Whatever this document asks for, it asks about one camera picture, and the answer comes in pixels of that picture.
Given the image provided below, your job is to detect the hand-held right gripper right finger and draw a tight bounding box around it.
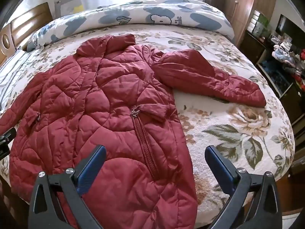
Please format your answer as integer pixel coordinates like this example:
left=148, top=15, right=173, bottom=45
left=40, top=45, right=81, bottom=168
left=205, top=145, right=283, bottom=229

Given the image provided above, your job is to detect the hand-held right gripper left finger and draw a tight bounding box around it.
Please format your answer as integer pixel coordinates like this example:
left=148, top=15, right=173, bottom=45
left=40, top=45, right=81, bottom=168
left=28, top=144, right=107, bottom=229

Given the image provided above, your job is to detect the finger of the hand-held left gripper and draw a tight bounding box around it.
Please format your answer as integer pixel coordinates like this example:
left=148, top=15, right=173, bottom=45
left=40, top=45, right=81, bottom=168
left=0, top=127, right=17, bottom=159

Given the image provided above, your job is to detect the red quilted jacket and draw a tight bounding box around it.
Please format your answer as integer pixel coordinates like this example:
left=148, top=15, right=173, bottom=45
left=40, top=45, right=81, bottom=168
left=0, top=34, right=267, bottom=229

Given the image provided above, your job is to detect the pile of clothes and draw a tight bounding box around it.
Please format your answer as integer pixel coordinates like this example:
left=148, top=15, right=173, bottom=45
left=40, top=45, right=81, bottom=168
left=272, top=40, right=305, bottom=78

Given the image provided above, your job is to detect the floral bedspread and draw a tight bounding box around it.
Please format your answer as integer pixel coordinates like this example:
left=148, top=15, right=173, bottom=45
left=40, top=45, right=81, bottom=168
left=0, top=24, right=296, bottom=222

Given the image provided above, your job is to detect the striped pillow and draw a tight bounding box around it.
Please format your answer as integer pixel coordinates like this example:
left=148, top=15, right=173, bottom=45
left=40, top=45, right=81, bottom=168
left=0, top=50, right=36, bottom=115

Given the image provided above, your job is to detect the low open shelf unit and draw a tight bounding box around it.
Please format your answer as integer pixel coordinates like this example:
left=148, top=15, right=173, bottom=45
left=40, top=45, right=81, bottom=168
left=256, top=50, right=302, bottom=98

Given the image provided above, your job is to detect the wooden headboard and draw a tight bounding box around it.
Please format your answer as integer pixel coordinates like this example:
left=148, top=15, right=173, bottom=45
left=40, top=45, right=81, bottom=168
left=0, top=2, right=53, bottom=64

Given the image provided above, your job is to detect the dark screen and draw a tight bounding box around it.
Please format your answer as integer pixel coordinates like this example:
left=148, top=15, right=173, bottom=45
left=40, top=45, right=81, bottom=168
left=276, top=14, right=299, bottom=40

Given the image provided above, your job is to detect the blue flower print duvet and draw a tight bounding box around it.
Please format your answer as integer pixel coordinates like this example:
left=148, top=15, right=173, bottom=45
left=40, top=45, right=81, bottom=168
left=27, top=0, right=235, bottom=52

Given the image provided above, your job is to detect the wooden wardrobe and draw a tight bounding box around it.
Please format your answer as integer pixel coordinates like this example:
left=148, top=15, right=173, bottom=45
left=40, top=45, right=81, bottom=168
left=224, top=0, right=278, bottom=48

